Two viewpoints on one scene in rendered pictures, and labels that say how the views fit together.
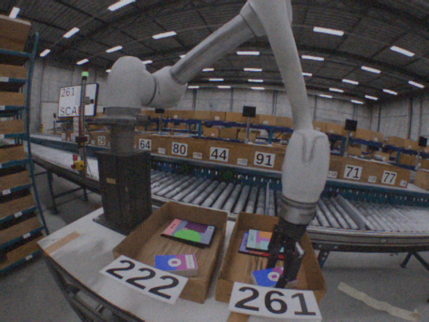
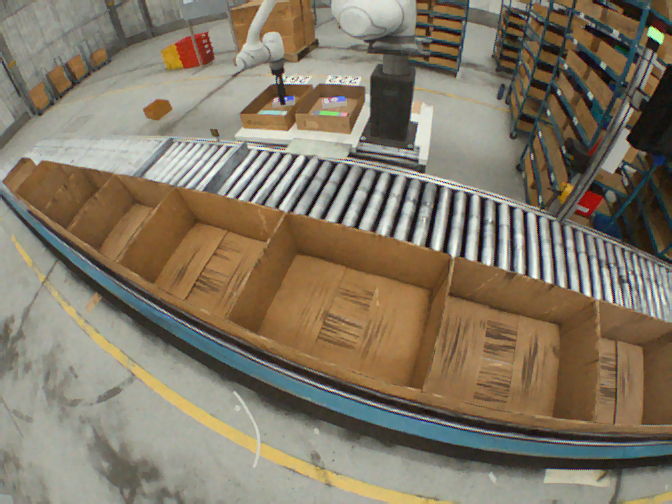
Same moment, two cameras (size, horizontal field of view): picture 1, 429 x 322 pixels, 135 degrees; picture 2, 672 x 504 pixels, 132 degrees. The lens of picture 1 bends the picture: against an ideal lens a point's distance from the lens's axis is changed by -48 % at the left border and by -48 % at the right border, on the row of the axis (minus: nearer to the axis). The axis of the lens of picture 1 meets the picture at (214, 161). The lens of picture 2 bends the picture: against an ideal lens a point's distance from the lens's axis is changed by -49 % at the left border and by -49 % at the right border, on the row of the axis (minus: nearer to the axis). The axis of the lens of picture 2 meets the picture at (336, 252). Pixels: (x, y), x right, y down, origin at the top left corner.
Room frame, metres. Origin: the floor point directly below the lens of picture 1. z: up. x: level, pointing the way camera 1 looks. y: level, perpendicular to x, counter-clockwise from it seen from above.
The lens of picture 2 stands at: (1.91, 0.26, 1.55)
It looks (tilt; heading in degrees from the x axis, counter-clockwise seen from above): 56 degrees down; 189
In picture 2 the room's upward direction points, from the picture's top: 6 degrees counter-clockwise
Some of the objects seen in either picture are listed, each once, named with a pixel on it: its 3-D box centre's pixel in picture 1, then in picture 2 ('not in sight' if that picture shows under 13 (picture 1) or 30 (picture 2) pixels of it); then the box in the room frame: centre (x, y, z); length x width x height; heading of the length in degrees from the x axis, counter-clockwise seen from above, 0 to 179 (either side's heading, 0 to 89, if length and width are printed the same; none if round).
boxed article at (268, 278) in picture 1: (273, 280); (283, 101); (0.35, -0.21, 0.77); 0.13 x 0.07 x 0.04; 98
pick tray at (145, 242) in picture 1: (179, 241); (333, 105); (0.49, 0.10, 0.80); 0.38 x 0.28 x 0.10; 169
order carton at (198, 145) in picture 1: (192, 147); (345, 305); (1.67, 0.23, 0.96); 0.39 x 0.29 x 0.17; 73
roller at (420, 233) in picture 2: (154, 182); (421, 230); (1.27, 0.48, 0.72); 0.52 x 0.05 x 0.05; 163
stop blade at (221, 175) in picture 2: (267, 198); (221, 177); (1.02, -0.36, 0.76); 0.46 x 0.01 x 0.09; 163
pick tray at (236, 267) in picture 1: (269, 253); (278, 105); (0.44, -0.21, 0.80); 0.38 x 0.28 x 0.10; 166
